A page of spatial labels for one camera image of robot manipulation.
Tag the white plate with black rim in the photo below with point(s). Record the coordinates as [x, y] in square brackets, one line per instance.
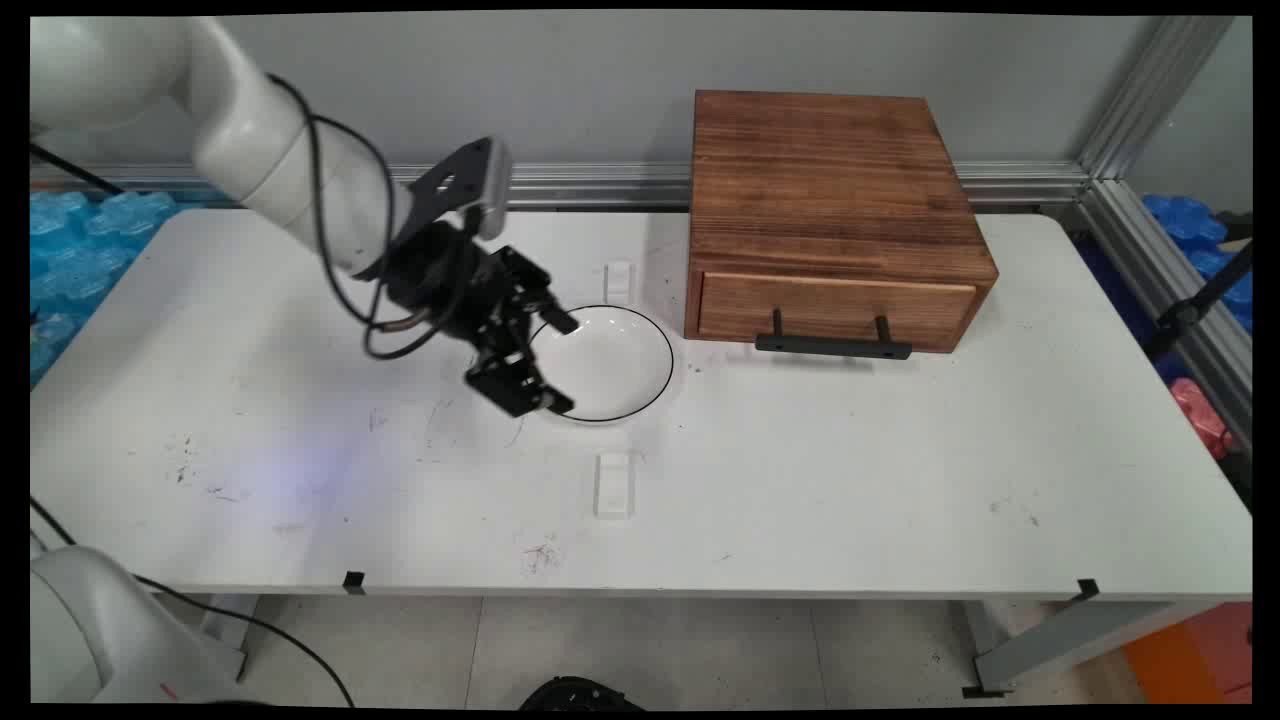
[620, 360]

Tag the black tripod stand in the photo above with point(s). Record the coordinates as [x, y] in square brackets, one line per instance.
[1185, 315]

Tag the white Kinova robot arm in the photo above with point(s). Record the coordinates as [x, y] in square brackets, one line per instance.
[250, 140]

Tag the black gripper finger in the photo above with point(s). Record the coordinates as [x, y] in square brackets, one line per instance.
[535, 290]
[510, 385]

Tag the grey table leg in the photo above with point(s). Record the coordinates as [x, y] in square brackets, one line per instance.
[1080, 640]
[228, 620]

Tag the pink bubble wrap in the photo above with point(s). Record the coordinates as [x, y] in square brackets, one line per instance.
[1200, 410]

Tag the blue bubble wrap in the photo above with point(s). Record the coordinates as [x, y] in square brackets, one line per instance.
[80, 260]
[1195, 225]

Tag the black device on floor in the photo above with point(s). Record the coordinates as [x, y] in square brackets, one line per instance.
[580, 695]

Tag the black table edge clip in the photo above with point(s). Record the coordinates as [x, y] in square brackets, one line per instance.
[1088, 589]
[353, 583]

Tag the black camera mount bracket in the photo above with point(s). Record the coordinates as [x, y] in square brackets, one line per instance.
[445, 185]

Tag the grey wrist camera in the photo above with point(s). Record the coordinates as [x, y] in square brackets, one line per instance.
[492, 190]

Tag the dark brown wooden cabinet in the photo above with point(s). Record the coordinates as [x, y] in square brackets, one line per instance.
[820, 180]

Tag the wooden door panel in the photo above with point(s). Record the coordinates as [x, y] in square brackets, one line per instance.
[830, 300]

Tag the white second robot base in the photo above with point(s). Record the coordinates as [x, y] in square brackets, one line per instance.
[90, 630]

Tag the aluminium frame rail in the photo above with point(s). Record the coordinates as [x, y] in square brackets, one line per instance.
[1170, 290]
[1150, 100]

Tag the orange box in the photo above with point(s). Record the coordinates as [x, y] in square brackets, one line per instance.
[1200, 650]

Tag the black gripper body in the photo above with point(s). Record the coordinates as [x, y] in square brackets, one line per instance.
[440, 275]

